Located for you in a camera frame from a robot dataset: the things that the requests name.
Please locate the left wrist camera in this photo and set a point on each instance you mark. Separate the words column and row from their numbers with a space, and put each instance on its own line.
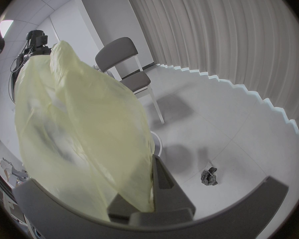
column 41, row 40

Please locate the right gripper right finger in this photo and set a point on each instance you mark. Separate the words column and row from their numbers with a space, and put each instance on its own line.
column 168, row 190

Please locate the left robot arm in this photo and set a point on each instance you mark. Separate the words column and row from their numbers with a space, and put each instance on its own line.
column 32, row 51

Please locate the grey chair with white legs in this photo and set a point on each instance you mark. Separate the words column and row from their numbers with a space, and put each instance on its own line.
column 117, row 50

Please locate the person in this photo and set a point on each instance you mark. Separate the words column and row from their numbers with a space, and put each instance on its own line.
column 3, row 167

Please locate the white trash bin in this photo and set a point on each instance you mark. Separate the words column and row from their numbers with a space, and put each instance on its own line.
column 158, row 143

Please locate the white curtain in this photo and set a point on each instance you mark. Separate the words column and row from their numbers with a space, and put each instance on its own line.
column 226, row 38

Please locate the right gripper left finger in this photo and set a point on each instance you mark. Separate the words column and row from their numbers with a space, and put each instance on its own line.
column 119, row 208

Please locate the black plastic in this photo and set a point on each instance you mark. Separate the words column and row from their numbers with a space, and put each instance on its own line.
column 209, row 177

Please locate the yellow plastic bag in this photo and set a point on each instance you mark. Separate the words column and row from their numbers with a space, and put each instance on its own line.
column 89, row 123

